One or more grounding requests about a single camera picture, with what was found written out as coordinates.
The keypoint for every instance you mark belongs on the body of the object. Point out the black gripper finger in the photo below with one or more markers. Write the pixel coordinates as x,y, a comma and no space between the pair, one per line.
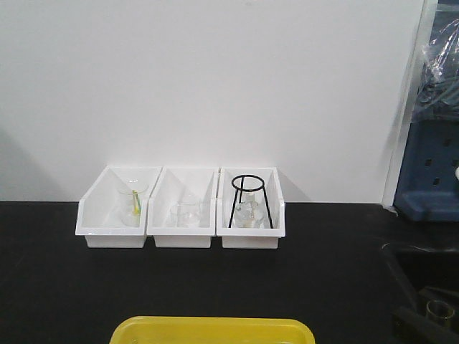
410,327

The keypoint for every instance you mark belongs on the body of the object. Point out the yellow plastic tray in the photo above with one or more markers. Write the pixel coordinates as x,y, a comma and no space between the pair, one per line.
165,329

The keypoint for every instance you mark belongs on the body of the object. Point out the blue pegboard rack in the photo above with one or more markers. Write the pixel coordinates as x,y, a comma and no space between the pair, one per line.
427,188

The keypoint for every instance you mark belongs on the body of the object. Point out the glassware in right bin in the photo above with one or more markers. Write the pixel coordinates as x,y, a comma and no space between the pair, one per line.
248,214

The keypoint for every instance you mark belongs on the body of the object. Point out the white plastic bin right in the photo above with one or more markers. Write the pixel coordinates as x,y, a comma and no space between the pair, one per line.
248,238

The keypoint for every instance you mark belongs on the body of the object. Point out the white plastic bin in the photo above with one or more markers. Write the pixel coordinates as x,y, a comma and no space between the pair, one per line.
171,184
97,215
248,238

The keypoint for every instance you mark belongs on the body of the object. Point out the clear plastic bag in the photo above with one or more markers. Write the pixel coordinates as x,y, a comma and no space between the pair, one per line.
437,98

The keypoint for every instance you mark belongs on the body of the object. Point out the clear glass beaker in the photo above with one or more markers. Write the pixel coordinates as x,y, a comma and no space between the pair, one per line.
189,211

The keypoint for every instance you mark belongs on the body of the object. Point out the white plastic bin middle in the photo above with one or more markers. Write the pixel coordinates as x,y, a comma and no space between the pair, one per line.
171,184

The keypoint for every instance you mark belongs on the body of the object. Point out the glass beaker with yellow stick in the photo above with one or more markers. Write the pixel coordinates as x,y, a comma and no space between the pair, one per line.
130,195

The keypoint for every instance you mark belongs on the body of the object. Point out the white plastic bin left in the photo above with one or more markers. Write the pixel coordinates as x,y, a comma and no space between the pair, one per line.
97,215

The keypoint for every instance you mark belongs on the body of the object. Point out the black wire tripod stand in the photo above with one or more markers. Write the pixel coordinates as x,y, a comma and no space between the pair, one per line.
246,186

